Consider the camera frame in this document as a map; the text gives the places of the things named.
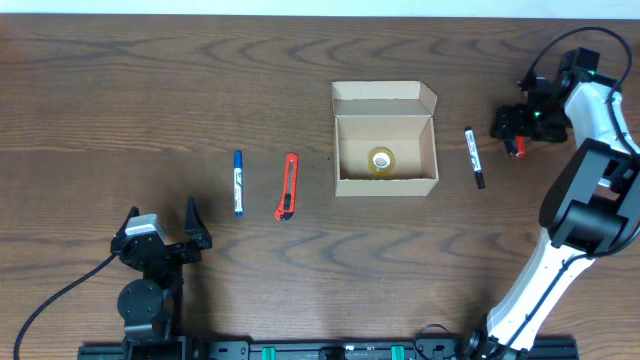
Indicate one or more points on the red black stapler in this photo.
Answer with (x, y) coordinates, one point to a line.
(516, 147)

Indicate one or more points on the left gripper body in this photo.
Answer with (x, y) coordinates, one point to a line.
(170, 251)

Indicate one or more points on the open cardboard box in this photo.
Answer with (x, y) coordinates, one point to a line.
(398, 115)

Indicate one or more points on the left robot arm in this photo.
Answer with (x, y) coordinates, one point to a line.
(151, 306)

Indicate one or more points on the black whiteboard marker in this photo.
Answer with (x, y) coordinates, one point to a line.
(474, 157)

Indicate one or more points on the blue whiteboard marker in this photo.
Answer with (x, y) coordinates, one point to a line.
(238, 183)

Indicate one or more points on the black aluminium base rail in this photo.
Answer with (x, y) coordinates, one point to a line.
(425, 348)

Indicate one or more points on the red utility knife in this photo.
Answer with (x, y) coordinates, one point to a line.
(286, 207)

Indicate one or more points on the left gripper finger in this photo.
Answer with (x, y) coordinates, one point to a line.
(133, 212)
(194, 226)

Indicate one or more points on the yellow tape roll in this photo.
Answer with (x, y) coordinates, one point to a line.
(381, 162)

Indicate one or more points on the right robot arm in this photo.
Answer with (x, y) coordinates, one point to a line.
(591, 210)

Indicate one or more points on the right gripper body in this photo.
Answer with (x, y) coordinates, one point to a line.
(507, 126)

